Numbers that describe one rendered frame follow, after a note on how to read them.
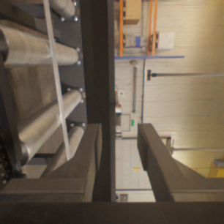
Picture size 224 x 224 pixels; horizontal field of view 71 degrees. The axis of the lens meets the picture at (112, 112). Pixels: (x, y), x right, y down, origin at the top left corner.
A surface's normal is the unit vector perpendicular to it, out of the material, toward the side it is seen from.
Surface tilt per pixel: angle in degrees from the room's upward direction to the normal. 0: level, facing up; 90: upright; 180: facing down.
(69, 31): 90
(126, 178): 90
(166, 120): 90
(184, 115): 90
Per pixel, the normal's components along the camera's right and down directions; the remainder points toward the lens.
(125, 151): -0.01, 0.30
